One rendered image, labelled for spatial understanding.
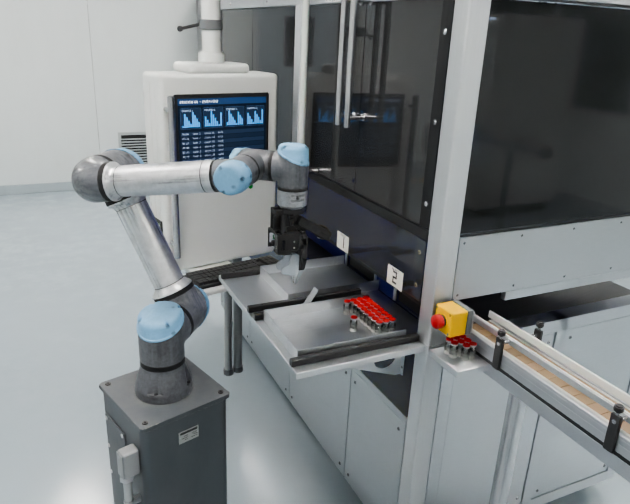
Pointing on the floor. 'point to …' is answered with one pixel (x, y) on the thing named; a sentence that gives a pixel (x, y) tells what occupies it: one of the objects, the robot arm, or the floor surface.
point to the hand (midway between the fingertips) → (297, 278)
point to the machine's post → (444, 234)
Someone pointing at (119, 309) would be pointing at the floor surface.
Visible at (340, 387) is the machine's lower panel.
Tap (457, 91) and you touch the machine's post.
